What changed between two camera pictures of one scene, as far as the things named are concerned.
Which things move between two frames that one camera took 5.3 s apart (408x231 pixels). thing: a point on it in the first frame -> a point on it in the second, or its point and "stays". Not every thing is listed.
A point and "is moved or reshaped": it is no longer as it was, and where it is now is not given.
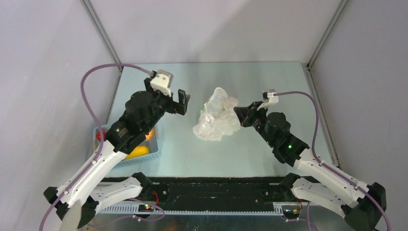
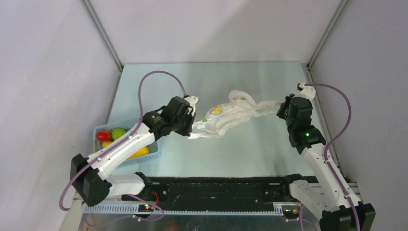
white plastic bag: x=218 y=117 is moved or reshaped
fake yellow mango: x=138 y=151 stays
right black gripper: x=245 y=114 -> x=280 y=112
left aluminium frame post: x=106 y=38 stays
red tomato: x=98 y=135 stays
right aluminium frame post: x=307 y=67 stays
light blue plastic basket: x=151 y=142 stays
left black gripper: x=174 y=107 -> x=186 y=131
